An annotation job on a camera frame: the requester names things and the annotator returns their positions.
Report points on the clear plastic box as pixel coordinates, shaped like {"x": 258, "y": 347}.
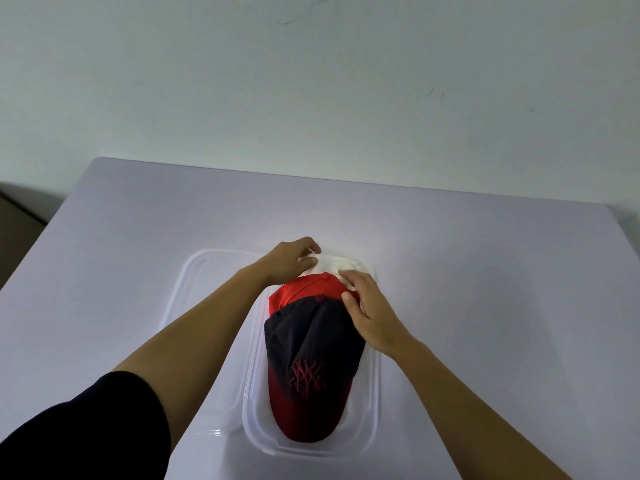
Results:
{"x": 360, "y": 419}

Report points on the person's black left sleeve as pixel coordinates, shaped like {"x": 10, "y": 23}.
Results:
{"x": 85, "y": 434}

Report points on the red cap with patch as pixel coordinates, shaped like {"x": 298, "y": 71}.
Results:
{"x": 295, "y": 294}

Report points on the person's left forearm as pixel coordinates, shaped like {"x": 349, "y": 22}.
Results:
{"x": 195, "y": 344}

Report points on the black and red cap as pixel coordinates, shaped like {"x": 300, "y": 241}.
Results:
{"x": 310, "y": 364}

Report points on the clear plastic lid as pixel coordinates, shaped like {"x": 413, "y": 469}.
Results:
{"x": 200, "y": 294}

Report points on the person's right hand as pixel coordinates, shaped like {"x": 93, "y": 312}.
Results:
{"x": 375, "y": 314}

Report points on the white cap with logo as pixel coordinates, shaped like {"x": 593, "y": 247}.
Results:
{"x": 335, "y": 264}

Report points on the person's left hand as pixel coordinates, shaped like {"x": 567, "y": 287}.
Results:
{"x": 285, "y": 262}

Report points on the person's right forearm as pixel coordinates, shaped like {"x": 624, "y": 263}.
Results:
{"x": 475, "y": 414}

